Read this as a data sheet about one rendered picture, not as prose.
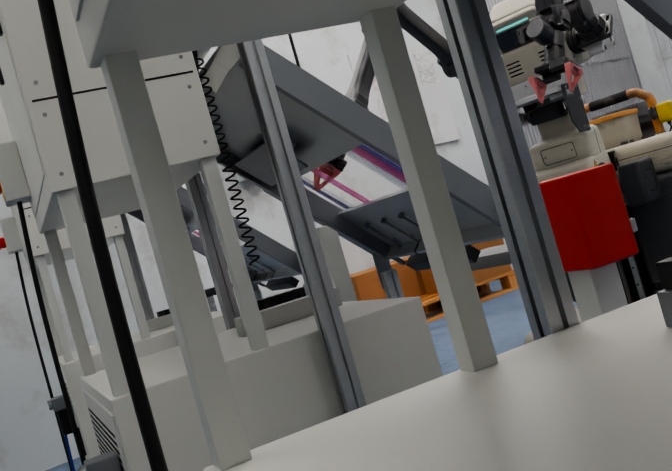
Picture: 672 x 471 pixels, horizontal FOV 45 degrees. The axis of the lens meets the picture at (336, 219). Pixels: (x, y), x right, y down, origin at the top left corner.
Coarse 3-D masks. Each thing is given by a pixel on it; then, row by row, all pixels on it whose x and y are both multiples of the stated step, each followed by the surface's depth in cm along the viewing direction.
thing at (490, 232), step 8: (464, 232) 202; (472, 232) 199; (480, 232) 195; (488, 232) 191; (496, 232) 187; (464, 240) 200; (472, 240) 196; (480, 240) 193; (488, 240) 191; (392, 248) 240; (400, 248) 236; (408, 248) 229; (416, 248) 225; (424, 248) 219; (392, 256) 238; (400, 256) 234
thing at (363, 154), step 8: (352, 152) 191; (360, 152) 189; (368, 152) 187; (376, 152) 185; (360, 160) 194; (368, 160) 192; (376, 160) 190; (384, 160) 188; (368, 168) 196; (376, 168) 194; (384, 168) 192; (392, 168) 190; (400, 168) 188; (384, 176) 197; (392, 176) 194; (400, 176) 192; (400, 184) 197
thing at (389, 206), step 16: (400, 192) 200; (352, 208) 228; (368, 208) 220; (384, 208) 215; (400, 208) 209; (464, 208) 190; (368, 224) 232; (384, 224) 227; (400, 224) 221; (464, 224) 200; (480, 224) 195; (384, 240) 241; (400, 240) 234
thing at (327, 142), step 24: (240, 72) 175; (216, 96) 194; (240, 96) 187; (240, 120) 201; (288, 120) 188; (312, 120) 182; (240, 144) 218; (264, 144) 198; (312, 144) 195; (336, 144) 188; (360, 144) 182; (240, 168) 224; (264, 168) 215; (312, 168) 211
